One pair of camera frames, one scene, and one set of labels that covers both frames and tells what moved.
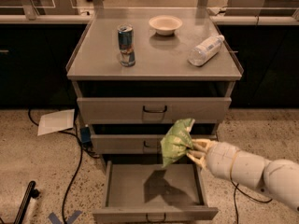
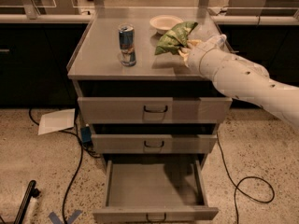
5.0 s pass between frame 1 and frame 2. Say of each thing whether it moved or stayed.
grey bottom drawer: stayed
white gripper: moved
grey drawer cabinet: stayed
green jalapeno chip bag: moved
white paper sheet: stayed
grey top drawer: stayed
